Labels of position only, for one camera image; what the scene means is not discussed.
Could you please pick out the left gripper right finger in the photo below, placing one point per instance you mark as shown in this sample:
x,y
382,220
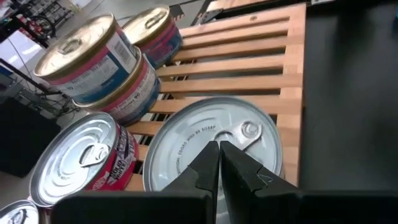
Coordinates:
x,y
239,174

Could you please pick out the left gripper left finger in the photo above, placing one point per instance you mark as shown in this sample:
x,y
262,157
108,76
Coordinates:
x,y
199,174

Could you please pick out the silver-lidded tin can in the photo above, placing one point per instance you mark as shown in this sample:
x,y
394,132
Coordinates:
x,y
192,133
18,214

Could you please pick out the gold-lidded tin can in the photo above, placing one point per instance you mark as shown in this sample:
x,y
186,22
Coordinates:
x,y
136,99

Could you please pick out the red label tin can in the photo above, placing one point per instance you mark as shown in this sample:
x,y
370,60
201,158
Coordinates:
x,y
71,161

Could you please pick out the blue pink label salmon can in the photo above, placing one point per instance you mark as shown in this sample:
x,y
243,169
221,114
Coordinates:
x,y
93,71
161,46

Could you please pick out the wooden slatted shelf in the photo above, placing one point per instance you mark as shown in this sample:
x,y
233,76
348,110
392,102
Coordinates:
x,y
233,67

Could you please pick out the black floor box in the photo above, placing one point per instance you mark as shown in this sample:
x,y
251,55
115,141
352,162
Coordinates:
x,y
25,140

